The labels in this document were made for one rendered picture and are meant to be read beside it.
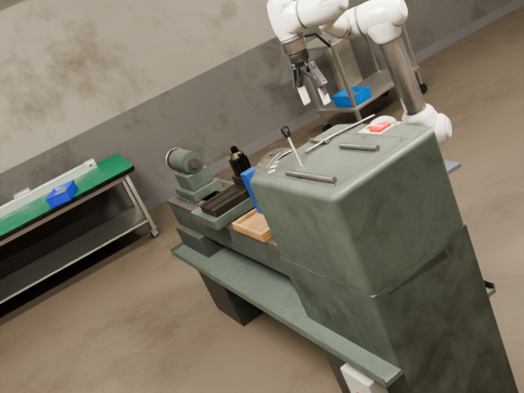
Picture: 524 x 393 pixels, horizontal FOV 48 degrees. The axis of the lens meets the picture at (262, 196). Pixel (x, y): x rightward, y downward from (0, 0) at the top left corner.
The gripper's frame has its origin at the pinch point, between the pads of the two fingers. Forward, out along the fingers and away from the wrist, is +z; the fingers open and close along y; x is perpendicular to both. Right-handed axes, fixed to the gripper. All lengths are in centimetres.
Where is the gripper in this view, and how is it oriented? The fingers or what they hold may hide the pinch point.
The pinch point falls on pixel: (316, 100)
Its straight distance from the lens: 230.3
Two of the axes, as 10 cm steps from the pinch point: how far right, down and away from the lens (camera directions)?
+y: -4.9, -1.4, 8.6
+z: 3.9, 8.5, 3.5
